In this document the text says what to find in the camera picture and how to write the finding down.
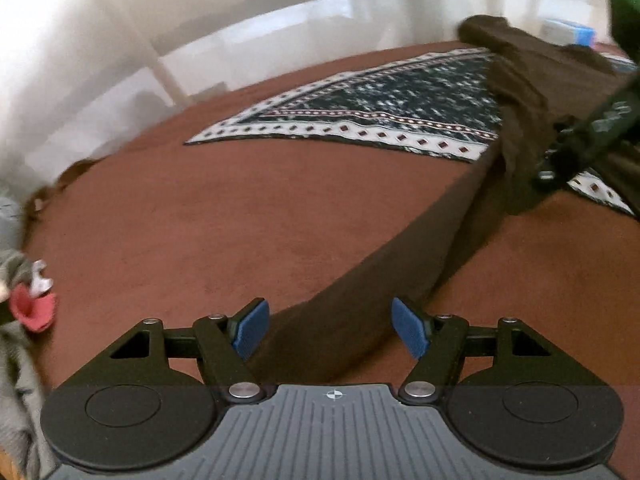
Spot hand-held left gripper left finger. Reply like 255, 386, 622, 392
75, 297, 273, 403

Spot grey cloth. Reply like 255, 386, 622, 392
0, 249, 51, 480

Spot grey patterned pillow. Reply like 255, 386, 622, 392
0, 194, 25, 248

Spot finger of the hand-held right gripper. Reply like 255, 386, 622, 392
535, 130, 601, 193

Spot light sheer curtain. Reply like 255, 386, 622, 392
0, 0, 640, 186

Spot navy patterned mat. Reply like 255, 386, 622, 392
184, 47, 640, 218

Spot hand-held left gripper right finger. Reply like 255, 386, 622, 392
391, 297, 593, 406

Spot blue tissue pack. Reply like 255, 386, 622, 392
542, 19, 596, 48

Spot white cloth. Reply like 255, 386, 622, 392
30, 260, 53, 296

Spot dark brown pants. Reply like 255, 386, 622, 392
255, 14, 640, 386

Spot red cloth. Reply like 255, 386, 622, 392
11, 285, 57, 333

